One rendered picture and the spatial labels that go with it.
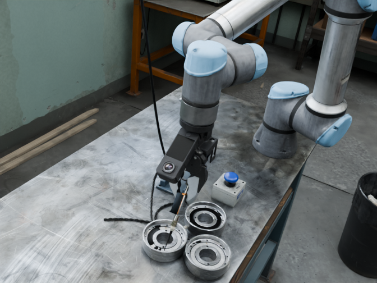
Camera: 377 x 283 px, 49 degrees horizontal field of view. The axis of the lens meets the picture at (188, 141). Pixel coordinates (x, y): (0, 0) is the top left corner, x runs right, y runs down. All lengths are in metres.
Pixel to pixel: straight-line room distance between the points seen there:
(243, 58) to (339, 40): 0.37
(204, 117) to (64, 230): 0.46
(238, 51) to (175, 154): 0.23
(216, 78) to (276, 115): 0.58
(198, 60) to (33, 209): 0.59
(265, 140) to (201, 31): 0.56
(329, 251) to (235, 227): 1.28
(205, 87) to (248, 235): 0.45
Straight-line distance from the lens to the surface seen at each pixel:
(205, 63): 0.75
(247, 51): 0.84
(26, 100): 2.74
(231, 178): 1.12
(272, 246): 1.88
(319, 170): 2.88
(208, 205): 1.09
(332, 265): 2.26
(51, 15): 2.71
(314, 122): 1.24
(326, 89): 1.20
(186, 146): 0.82
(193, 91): 0.77
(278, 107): 1.31
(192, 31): 0.92
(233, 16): 0.96
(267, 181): 1.27
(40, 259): 1.00
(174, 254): 0.96
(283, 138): 1.36
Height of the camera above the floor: 1.54
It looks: 33 degrees down
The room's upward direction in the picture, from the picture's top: 8 degrees clockwise
